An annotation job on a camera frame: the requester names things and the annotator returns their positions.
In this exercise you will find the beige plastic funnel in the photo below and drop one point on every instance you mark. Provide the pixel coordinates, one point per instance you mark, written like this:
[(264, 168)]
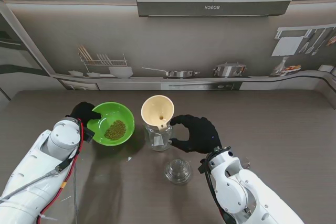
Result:
[(155, 108)]

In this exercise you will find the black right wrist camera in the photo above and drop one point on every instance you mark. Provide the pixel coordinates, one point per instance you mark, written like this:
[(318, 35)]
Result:
[(203, 166)]

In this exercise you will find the clear glass jar lid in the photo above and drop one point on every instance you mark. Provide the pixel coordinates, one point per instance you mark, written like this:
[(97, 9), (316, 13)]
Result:
[(178, 171)]

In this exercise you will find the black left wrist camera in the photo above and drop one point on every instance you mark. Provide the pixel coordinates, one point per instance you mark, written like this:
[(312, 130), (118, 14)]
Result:
[(89, 134)]

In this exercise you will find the green plastic bowl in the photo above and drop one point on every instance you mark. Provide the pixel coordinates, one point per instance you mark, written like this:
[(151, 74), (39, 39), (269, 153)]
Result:
[(115, 111)]

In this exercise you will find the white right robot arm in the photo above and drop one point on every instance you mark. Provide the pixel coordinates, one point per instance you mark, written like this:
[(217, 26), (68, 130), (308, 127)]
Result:
[(236, 190)]

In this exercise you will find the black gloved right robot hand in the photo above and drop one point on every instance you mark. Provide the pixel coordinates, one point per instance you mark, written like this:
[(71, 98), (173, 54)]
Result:
[(202, 137)]

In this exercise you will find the clear glass jar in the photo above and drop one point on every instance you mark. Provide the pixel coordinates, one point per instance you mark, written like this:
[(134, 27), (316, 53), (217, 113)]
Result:
[(158, 141)]

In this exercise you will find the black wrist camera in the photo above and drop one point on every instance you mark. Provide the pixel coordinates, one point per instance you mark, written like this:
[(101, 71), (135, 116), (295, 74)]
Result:
[(203, 166), (89, 134)]

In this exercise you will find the mung beans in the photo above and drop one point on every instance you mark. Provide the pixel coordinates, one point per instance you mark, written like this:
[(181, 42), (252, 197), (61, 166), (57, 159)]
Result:
[(115, 129)]

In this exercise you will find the printed kitchen scene backdrop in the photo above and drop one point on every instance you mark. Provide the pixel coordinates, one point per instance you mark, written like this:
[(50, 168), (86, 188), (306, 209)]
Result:
[(183, 45)]

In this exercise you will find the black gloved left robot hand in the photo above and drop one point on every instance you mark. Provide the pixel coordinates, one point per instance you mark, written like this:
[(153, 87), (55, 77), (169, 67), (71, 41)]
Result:
[(82, 111)]

